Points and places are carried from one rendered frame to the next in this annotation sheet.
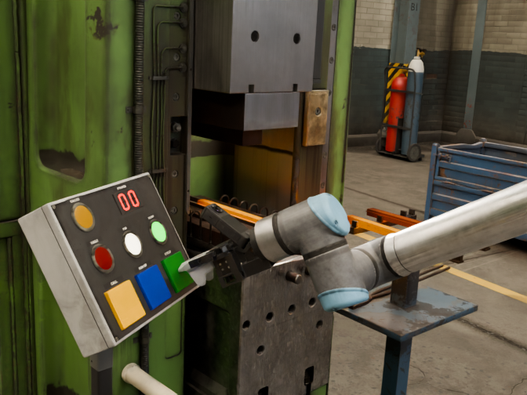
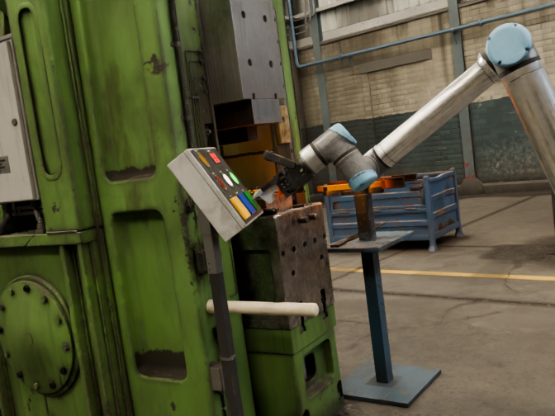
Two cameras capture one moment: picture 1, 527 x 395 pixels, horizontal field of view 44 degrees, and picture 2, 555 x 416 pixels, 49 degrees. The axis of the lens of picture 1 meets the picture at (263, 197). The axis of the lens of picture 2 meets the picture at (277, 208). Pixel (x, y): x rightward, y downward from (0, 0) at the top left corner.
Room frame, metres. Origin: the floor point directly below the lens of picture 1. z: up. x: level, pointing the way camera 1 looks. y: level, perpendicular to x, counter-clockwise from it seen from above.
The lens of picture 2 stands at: (-0.66, 0.55, 1.17)
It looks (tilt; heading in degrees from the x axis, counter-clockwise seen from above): 6 degrees down; 347
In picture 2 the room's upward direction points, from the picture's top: 8 degrees counter-clockwise
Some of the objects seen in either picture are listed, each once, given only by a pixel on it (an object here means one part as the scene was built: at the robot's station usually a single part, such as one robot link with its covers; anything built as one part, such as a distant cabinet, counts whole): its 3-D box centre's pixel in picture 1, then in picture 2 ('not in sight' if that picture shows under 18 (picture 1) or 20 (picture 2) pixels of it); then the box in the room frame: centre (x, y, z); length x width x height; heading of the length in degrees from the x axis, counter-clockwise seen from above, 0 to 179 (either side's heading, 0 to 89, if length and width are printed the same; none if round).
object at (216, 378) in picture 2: not in sight; (223, 375); (1.56, 0.33, 0.36); 0.09 x 0.07 x 0.12; 134
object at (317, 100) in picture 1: (315, 117); (282, 124); (2.04, -0.15, 1.27); 0.09 x 0.02 x 0.17; 134
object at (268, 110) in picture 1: (221, 103); (225, 118); (1.88, 0.13, 1.32); 0.42 x 0.20 x 0.10; 44
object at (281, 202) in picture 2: (217, 224); (237, 204); (1.88, 0.13, 0.96); 0.42 x 0.20 x 0.09; 44
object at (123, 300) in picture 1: (124, 305); (239, 208); (1.14, 0.25, 1.01); 0.07 x 0.05 x 0.07; 159
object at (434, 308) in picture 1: (402, 306); (367, 241); (1.97, -0.46, 0.69); 0.40 x 0.30 x 0.02; 131
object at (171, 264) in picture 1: (176, 272); (250, 201); (1.32, 0.18, 1.01); 0.07 x 0.05 x 0.07; 159
